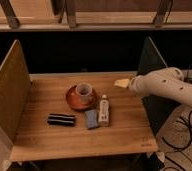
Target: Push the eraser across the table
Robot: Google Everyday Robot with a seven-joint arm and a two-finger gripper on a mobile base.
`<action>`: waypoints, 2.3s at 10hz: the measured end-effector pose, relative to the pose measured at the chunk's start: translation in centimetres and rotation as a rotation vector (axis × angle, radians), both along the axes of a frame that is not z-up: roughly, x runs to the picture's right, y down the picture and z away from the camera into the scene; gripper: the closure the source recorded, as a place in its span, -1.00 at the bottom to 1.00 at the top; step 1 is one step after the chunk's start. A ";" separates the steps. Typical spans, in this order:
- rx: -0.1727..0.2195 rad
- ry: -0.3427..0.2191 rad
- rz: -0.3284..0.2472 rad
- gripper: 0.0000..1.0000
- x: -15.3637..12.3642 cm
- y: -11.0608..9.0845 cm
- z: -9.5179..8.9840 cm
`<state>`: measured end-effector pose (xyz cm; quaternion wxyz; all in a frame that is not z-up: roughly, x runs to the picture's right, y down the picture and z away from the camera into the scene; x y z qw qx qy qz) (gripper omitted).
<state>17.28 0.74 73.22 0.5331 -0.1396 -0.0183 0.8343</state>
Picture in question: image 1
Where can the clear plastic cup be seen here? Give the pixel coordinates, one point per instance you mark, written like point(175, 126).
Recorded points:
point(84, 92)

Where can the left wooden side panel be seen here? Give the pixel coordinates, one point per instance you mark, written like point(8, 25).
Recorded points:
point(14, 88)

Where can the blue grey sponge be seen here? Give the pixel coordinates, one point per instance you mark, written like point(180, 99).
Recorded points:
point(91, 119)

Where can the small white bottle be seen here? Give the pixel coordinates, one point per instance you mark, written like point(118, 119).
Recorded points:
point(104, 111)

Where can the wooden shelf with brackets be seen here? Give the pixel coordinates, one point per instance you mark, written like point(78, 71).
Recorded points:
point(95, 15)

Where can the right dark side panel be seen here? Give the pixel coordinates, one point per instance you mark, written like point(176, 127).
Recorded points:
point(158, 109)

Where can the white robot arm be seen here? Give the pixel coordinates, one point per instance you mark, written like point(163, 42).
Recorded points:
point(168, 83)

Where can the reddish brown plate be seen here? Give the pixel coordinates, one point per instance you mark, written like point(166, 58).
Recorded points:
point(74, 101)

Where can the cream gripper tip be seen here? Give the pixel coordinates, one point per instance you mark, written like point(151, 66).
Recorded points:
point(123, 83)

